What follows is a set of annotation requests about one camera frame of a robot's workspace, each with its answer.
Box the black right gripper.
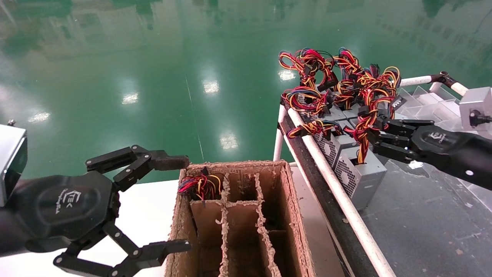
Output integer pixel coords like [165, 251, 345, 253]
[367, 118, 468, 164]

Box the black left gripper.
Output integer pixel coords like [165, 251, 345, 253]
[11, 145, 192, 277]

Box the multicolour wire harness with connectors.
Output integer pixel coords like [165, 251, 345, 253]
[334, 95, 406, 211]

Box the clear plastic organizer box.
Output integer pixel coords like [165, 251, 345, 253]
[396, 85, 492, 213]

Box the white plastic block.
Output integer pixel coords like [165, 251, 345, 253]
[417, 93, 439, 106]
[442, 101, 462, 118]

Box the black pipe joint connector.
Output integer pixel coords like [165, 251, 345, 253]
[439, 72, 459, 88]

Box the brown cardboard divider box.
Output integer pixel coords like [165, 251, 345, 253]
[165, 160, 316, 277]

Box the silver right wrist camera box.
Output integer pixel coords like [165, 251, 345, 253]
[459, 87, 492, 140]

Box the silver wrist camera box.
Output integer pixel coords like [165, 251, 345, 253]
[459, 87, 492, 140]
[0, 124, 28, 207]

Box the white pipe rack frame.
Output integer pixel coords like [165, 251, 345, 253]
[273, 71, 492, 277]

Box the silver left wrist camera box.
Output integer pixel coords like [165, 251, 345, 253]
[0, 124, 28, 207]

